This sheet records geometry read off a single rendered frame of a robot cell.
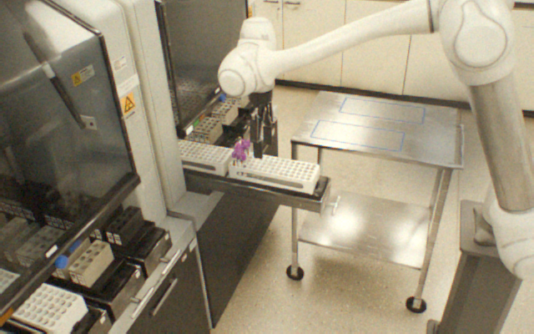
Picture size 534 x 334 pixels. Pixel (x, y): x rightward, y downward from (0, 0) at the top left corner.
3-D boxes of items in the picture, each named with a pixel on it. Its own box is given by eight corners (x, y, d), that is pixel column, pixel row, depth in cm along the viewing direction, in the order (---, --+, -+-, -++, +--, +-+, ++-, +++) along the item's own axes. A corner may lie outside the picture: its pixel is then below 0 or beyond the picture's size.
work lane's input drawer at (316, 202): (143, 179, 167) (139, 160, 162) (163, 159, 178) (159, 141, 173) (333, 221, 144) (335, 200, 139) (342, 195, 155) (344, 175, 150)
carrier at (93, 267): (108, 256, 123) (103, 240, 120) (114, 258, 123) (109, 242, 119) (81, 288, 114) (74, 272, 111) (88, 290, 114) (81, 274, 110)
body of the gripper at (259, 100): (266, 95, 131) (268, 123, 136) (276, 83, 137) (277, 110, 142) (243, 92, 133) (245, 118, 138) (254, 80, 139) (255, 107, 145)
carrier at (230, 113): (234, 113, 190) (233, 101, 186) (238, 114, 189) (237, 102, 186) (222, 127, 181) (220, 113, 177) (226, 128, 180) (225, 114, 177)
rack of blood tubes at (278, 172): (229, 180, 154) (227, 165, 150) (240, 164, 161) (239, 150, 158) (311, 197, 144) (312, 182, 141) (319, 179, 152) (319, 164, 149)
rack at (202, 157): (151, 164, 163) (148, 149, 160) (165, 149, 171) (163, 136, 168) (224, 179, 154) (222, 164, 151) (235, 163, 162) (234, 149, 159)
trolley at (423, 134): (284, 279, 218) (282, 138, 172) (310, 219, 253) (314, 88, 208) (426, 317, 197) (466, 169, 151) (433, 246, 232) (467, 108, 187)
